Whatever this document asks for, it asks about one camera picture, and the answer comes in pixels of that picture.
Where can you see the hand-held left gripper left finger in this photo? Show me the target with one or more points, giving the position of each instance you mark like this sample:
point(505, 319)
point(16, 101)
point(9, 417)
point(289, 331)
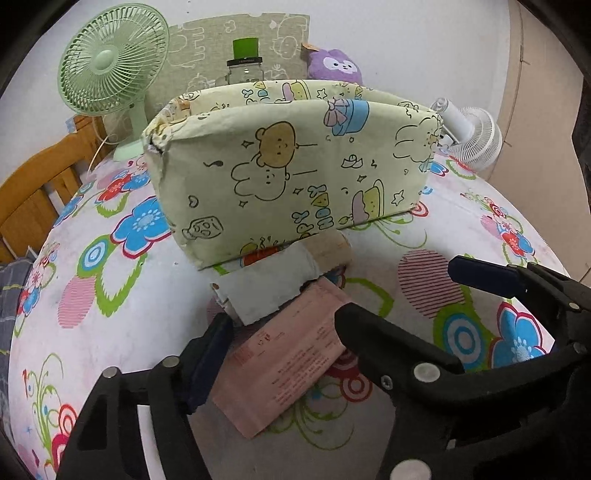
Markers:
point(205, 369)

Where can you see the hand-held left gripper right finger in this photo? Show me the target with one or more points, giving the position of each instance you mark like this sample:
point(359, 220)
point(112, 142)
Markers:
point(438, 429)

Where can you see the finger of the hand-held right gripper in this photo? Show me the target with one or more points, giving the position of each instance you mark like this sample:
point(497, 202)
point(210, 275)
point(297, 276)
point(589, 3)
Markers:
point(485, 277)
point(369, 337)

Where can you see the pink paper packet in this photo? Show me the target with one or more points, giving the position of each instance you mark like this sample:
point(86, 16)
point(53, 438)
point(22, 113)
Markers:
point(286, 355)

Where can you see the light grey cloth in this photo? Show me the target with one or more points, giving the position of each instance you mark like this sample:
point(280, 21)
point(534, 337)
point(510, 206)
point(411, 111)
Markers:
point(263, 290)

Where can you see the cartoon print fabric storage box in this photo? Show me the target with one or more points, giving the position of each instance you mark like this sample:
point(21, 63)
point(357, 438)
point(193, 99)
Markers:
point(286, 175)

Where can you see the beige folded cloth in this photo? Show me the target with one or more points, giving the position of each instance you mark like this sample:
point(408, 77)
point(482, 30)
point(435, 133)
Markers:
point(330, 254)

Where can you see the floral tablecloth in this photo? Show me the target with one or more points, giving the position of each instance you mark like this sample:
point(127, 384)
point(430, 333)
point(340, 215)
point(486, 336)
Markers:
point(115, 346)

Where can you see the white standing fan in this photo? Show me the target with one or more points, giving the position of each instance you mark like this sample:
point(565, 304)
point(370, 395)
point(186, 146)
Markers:
point(475, 138)

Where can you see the beige wardrobe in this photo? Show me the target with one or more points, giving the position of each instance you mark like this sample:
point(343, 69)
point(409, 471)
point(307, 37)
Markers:
point(545, 115)

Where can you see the grey plaid pillow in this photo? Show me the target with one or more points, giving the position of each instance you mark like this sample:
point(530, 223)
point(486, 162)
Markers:
point(11, 295)

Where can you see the wooden chair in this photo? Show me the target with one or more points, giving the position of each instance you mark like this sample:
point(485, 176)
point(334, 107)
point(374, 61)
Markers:
point(41, 184)

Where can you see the purple plush rabbit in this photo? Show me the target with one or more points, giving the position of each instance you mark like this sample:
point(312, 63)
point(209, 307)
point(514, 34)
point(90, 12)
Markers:
point(334, 67)

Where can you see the glass mug jar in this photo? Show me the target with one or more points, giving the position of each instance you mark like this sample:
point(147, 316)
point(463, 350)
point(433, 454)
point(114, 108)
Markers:
point(244, 71)

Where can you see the green plastic cup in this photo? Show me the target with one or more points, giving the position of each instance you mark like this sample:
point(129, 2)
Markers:
point(245, 47)

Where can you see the green desk fan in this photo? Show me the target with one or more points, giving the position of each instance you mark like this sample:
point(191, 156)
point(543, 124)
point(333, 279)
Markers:
point(108, 60)

